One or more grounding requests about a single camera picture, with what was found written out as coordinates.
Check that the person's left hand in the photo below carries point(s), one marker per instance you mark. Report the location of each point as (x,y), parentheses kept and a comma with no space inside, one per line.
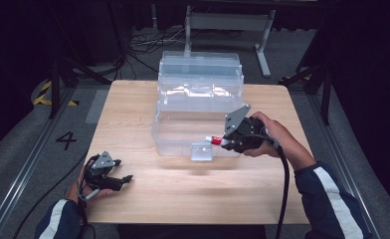
(93,192)

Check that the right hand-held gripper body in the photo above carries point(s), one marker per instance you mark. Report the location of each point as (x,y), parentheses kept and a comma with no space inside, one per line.
(246,132)

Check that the black tripod stand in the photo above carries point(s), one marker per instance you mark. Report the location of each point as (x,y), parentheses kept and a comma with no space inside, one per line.
(319,76)
(67,71)

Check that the clear plastic storage box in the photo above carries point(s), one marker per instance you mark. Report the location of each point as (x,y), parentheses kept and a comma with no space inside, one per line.
(196,113)

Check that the grey metal stand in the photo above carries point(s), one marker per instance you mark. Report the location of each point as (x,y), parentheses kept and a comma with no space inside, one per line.
(228,21)

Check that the person's right hand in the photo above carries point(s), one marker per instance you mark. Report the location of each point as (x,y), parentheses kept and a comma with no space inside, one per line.
(276,132)

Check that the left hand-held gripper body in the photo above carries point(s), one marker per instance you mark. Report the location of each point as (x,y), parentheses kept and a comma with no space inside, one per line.
(100,166)

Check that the metal floor rail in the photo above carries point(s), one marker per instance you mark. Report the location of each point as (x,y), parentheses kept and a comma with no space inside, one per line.
(24,166)
(342,159)

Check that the yellow and black floor tape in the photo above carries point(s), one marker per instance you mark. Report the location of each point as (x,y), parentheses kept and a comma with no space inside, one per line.
(43,96)

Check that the small red and white tube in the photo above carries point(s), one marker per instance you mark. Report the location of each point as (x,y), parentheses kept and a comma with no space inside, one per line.
(215,140)

